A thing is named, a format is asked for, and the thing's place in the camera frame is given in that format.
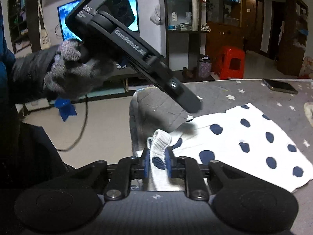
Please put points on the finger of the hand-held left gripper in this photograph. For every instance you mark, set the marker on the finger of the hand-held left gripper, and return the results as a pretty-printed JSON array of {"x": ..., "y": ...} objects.
[{"x": 188, "y": 100}]

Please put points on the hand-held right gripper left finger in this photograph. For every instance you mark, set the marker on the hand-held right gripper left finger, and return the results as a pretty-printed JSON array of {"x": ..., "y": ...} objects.
[{"x": 146, "y": 164}]

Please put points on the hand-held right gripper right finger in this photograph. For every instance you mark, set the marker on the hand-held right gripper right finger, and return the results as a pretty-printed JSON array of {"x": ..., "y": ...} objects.
[{"x": 168, "y": 164}]

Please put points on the white polka dot pants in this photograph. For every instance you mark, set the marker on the white polka dot pants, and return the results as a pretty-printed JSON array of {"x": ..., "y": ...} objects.
[{"x": 232, "y": 137}]

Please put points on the person's left forearm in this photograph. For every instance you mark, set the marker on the person's left forearm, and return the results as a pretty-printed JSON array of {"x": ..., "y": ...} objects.
[{"x": 27, "y": 73}]

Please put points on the person's left hand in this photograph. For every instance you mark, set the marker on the person's left hand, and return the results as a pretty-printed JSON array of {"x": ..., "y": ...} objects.
[{"x": 73, "y": 76}]

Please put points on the patterned storage jar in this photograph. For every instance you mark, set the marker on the patterned storage jar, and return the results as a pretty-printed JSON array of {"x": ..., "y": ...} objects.
[{"x": 205, "y": 67}]

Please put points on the white plastic bag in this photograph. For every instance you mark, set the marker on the white plastic bag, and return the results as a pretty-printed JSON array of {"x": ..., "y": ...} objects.
[{"x": 156, "y": 17}]

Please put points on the flat screen television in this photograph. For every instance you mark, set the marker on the flat screen television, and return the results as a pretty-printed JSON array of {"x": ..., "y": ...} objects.
[{"x": 62, "y": 22}]

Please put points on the red plastic stool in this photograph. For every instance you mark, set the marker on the red plastic stool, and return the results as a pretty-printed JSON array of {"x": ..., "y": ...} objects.
[{"x": 227, "y": 63}]

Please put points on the glass-door display cabinet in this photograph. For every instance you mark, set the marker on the glass-door display cabinet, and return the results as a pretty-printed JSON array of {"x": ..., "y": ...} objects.
[{"x": 225, "y": 34}]

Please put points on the black smartphone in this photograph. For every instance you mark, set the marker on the black smartphone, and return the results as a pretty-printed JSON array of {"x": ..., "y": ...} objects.
[{"x": 280, "y": 86}]

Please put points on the open wooden shelf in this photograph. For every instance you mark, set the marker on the open wooden shelf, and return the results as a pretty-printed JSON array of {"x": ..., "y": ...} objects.
[{"x": 292, "y": 36}]

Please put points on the person's body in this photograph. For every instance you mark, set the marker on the person's body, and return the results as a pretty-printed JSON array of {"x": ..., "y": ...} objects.
[{"x": 24, "y": 151}]

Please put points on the dark wall bookshelf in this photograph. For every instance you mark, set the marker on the dark wall bookshelf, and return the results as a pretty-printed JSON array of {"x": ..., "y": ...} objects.
[{"x": 19, "y": 29}]

